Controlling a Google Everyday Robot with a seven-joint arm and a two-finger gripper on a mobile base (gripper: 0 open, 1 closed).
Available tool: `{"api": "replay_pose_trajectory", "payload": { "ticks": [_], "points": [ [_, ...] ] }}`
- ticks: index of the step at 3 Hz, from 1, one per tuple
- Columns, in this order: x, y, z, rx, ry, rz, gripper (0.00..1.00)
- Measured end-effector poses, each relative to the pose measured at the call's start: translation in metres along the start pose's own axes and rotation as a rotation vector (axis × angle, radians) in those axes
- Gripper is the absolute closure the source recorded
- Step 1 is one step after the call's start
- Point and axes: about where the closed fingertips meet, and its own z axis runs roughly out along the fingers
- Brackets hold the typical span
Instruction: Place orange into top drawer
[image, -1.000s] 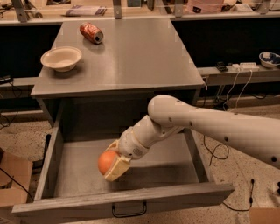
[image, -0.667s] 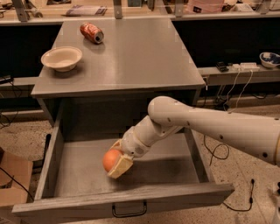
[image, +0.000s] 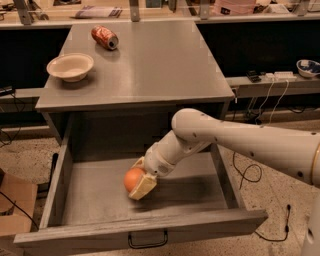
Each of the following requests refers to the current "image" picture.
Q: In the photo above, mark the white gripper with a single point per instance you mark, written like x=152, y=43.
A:
x=156, y=162

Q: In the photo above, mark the orange fruit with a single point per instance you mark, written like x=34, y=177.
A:
x=131, y=178

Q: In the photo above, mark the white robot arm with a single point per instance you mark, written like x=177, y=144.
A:
x=293, y=152

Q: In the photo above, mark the open grey top drawer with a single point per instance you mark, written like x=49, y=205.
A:
x=88, y=210

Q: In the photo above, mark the grey cabinet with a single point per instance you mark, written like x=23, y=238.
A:
x=156, y=62

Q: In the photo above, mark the white paper bowl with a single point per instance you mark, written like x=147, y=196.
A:
x=71, y=67

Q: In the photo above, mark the cardboard box left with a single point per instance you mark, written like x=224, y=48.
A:
x=17, y=203

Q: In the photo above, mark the red soda can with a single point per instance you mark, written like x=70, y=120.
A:
x=105, y=37

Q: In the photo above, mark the black remote device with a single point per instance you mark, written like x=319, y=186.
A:
x=253, y=76

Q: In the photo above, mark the white power strip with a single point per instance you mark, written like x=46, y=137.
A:
x=281, y=76

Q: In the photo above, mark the magazine on shelf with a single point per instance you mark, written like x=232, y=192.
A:
x=89, y=12

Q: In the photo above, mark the blue white bowl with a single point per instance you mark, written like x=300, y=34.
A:
x=308, y=68

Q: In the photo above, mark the black drawer handle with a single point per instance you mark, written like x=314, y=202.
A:
x=147, y=239

